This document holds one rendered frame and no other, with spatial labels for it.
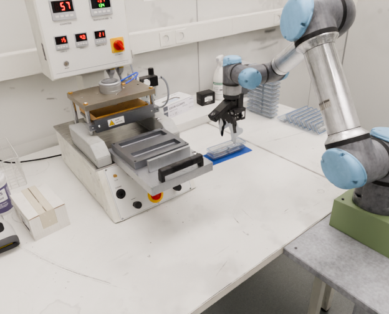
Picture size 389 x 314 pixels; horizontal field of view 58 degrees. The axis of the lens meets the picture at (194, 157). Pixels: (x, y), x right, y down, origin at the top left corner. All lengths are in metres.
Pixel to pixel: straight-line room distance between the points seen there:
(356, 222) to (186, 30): 1.34
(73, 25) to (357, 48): 2.55
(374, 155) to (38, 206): 1.01
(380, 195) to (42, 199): 1.05
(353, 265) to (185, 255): 0.48
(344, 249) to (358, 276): 0.10
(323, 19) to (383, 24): 2.28
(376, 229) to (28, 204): 1.08
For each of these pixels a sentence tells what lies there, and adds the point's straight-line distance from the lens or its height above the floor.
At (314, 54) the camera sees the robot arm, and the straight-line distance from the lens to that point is 1.02.
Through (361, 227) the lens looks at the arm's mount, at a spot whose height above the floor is 0.80.
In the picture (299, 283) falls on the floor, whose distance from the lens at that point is 2.05.
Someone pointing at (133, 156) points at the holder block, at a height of 0.98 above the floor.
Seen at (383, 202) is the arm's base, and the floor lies 0.90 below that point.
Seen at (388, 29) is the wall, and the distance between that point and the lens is 3.27.
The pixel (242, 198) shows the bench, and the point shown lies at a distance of 1.30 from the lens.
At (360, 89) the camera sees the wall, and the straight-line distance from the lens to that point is 3.45.
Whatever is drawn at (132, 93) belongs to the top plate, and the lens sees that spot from 1.28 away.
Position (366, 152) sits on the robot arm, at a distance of 0.99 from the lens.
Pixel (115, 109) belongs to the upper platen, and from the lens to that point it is 1.29.
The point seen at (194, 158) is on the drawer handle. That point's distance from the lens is 1.03.
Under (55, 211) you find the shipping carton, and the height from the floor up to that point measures 0.83.
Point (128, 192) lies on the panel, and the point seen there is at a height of 0.83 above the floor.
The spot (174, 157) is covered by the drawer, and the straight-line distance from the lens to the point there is 1.07.
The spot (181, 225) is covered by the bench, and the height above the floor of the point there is 0.75.
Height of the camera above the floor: 1.52
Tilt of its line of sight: 29 degrees down
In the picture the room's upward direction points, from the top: 2 degrees counter-clockwise
